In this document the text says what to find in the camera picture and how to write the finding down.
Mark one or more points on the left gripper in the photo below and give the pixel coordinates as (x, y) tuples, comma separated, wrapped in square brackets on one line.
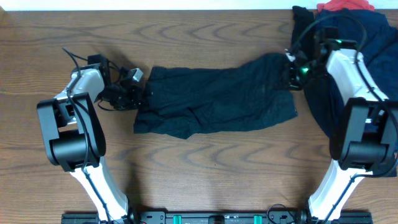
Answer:
[(130, 104)]

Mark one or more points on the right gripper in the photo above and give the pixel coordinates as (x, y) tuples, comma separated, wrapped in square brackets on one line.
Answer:
[(292, 82)]

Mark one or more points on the black shorts with white waistband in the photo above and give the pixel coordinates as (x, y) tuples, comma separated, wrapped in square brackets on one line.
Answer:
[(186, 101)]

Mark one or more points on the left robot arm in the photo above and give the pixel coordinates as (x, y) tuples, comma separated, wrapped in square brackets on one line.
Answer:
[(74, 140)]

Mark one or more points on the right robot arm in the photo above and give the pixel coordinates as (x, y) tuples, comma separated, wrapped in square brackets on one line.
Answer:
[(363, 140)]

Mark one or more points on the black garment under pile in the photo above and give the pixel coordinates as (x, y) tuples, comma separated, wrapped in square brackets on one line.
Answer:
[(317, 93)]

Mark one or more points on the red garment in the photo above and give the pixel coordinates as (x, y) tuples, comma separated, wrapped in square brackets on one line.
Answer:
[(337, 5)]

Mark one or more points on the navy blue garment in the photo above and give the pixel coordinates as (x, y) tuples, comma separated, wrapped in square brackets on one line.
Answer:
[(373, 46)]

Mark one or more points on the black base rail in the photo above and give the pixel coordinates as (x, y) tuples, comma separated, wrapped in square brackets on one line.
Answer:
[(274, 216)]

